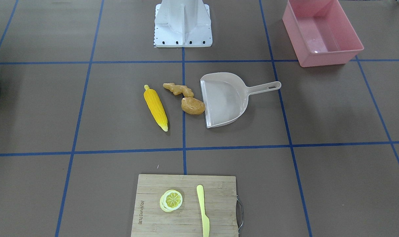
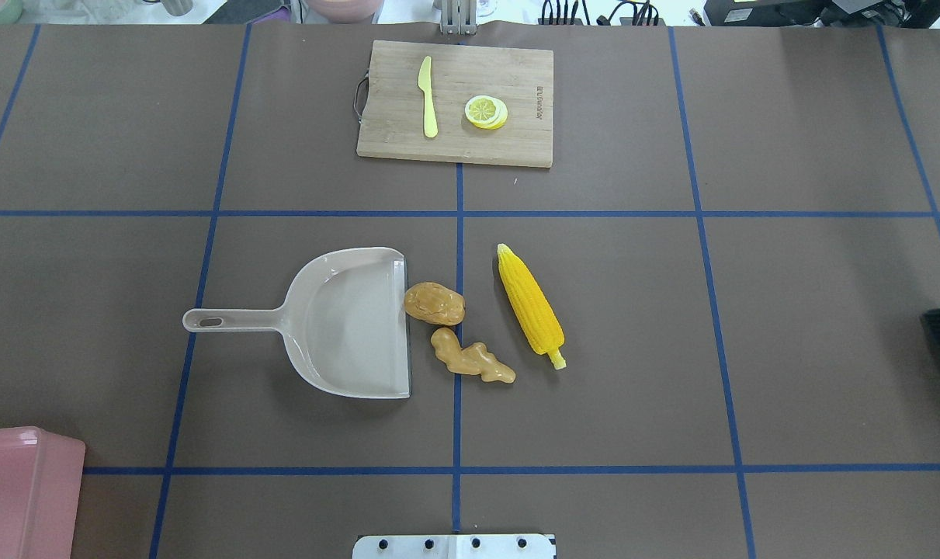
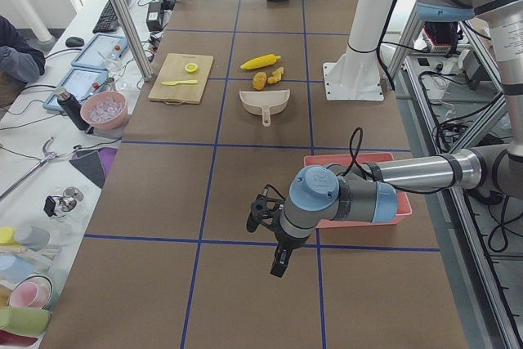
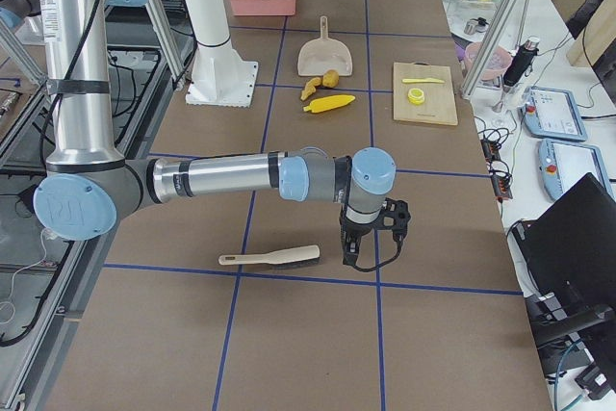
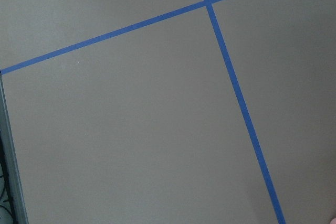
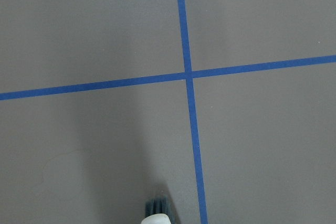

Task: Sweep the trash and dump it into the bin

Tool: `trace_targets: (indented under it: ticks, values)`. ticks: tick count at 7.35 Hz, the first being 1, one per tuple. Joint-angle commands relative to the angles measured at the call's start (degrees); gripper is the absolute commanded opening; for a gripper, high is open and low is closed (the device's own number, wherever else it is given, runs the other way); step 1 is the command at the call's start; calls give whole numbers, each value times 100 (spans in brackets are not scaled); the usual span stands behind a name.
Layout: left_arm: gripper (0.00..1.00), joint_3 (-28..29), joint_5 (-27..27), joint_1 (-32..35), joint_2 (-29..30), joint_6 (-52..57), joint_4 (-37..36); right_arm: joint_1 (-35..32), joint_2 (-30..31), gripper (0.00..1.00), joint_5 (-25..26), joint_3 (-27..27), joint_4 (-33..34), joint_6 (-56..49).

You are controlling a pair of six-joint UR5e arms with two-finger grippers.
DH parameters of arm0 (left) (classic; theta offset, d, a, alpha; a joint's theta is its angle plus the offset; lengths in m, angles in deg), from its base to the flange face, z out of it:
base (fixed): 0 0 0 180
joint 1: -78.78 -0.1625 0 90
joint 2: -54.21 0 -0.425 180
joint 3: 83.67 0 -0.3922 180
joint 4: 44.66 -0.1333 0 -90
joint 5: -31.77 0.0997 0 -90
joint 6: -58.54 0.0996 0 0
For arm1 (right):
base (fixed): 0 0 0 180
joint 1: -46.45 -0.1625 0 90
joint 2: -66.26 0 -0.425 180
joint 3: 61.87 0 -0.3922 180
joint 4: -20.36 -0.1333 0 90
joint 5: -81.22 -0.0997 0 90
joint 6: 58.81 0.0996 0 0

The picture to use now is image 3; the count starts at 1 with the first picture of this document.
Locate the black computer mouse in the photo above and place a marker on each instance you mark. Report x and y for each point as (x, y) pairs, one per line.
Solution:
(74, 42)

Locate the aluminium frame post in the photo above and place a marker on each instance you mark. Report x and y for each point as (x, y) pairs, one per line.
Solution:
(133, 39)

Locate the yellow lemon half toy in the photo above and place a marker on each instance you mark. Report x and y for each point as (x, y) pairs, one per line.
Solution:
(191, 67)

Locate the blue teach pendant far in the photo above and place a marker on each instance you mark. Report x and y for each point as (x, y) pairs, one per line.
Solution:
(98, 49)

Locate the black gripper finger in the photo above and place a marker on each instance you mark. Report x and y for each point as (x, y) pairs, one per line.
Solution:
(280, 261)

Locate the black power adapter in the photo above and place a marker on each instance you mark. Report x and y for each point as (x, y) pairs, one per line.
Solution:
(154, 17)

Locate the black water bottle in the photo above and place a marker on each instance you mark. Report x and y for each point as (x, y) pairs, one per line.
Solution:
(70, 105)

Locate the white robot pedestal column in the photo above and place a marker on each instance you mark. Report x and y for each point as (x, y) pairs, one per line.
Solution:
(355, 76)

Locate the pink plastic bin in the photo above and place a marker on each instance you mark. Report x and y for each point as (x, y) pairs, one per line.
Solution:
(403, 209)

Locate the person in dark jacket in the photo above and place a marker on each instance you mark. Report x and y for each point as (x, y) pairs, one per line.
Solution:
(18, 58)

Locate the yellow toy knife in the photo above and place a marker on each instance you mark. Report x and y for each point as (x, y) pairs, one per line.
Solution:
(180, 82)

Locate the grey cup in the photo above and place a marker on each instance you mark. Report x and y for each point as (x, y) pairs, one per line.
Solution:
(32, 237)

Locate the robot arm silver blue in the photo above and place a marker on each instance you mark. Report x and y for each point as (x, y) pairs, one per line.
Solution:
(367, 191)

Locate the blue teach pendant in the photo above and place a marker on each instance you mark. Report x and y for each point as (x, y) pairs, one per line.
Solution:
(79, 81)
(98, 49)

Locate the pink cup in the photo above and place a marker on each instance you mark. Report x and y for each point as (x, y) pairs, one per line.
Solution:
(36, 291)

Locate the black keyboard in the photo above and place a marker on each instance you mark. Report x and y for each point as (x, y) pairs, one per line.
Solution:
(107, 21)

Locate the yellow toy corn cob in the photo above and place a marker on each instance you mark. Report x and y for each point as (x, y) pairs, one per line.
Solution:
(260, 61)

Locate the pink bowl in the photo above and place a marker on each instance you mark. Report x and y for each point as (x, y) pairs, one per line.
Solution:
(105, 110)

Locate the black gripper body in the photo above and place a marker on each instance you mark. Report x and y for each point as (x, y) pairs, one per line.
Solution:
(287, 241)

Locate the blue teach pendant near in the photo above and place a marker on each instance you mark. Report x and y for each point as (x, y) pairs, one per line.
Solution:
(79, 81)

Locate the wooden cutting board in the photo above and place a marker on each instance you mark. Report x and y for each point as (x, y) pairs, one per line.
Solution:
(173, 69)

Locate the toy potato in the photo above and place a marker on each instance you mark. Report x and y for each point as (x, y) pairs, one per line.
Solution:
(259, 81)

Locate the green cup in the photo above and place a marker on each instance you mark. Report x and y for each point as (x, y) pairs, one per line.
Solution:
(25, 321)

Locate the beige plastic dustpan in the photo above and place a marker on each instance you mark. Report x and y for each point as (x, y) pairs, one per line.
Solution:
(265, 103)

